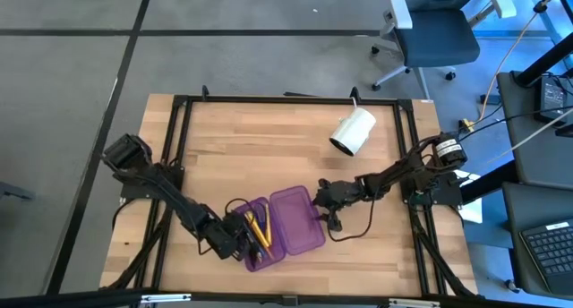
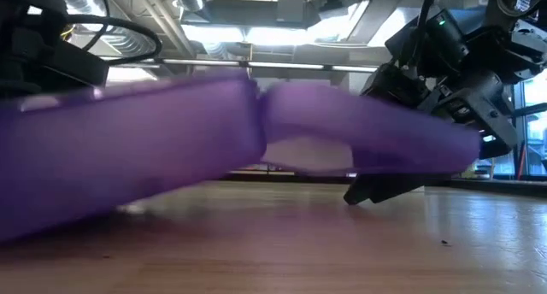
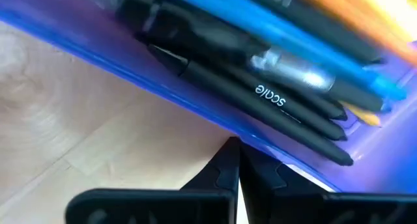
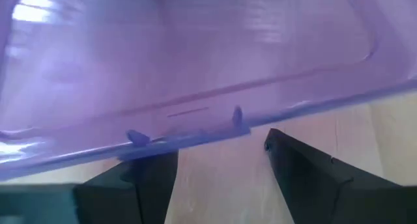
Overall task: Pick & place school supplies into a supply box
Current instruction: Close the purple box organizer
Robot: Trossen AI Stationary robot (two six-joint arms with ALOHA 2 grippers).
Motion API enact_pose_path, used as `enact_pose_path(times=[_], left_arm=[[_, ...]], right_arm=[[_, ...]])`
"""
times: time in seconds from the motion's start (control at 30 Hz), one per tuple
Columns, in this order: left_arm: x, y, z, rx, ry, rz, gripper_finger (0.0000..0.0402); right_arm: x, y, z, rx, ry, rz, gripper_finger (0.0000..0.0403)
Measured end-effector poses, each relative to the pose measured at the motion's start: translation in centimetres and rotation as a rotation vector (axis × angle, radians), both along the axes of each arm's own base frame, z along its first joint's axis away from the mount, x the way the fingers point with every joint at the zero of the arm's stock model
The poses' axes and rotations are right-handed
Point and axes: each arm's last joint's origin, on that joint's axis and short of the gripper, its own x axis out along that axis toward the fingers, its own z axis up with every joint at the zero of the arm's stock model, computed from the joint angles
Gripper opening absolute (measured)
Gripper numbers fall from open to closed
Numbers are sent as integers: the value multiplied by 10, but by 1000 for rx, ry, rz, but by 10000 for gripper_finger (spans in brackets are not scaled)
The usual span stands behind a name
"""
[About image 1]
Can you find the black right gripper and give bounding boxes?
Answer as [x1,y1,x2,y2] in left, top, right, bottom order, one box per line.
[312,178,366,233]

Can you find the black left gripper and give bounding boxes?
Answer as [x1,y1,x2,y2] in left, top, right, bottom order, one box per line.
[204,212,259,262]

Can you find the slim yellow pen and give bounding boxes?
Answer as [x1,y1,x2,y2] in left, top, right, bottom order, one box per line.
[254,227,274,258]

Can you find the purple plastic supply box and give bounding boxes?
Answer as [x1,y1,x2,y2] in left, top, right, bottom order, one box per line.
[232,184,327,273]

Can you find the black power adapter box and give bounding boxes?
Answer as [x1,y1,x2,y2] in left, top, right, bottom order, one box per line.
[535,73,573,125]

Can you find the white paper sheet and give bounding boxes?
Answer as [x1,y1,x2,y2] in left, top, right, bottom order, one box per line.
[458,170,484,225]

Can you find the black diagonal stand beam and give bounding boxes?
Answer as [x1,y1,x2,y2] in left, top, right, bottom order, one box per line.
[460,158,521,205]
[513,42,573,88]

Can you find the black crossbar silver brackets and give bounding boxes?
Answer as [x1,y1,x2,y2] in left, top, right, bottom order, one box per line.
[0,288,573,308]

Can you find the dark grey side table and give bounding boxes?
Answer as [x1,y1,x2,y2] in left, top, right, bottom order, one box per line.
[496,70,573,192]
[500,181,573,300]

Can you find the dark blue office chair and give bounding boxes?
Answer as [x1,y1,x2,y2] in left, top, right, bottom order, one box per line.
[370,0,518,101]

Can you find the black keyboard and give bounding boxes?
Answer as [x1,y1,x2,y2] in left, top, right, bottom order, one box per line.
[517,218,573,298]

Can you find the grey chair base leg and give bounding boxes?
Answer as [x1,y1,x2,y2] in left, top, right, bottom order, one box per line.
[0,181,35,202]

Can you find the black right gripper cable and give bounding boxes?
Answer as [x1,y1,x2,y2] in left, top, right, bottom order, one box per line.
[330,194,376,244]

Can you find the black metal table frame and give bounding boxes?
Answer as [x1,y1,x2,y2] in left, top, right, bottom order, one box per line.
[100,84,483,300]

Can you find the black desk cable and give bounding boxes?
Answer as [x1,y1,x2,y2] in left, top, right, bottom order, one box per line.
[454,105,573,143]

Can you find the tan hanging cable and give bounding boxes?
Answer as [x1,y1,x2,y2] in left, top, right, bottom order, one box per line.
[467,0,565,133]

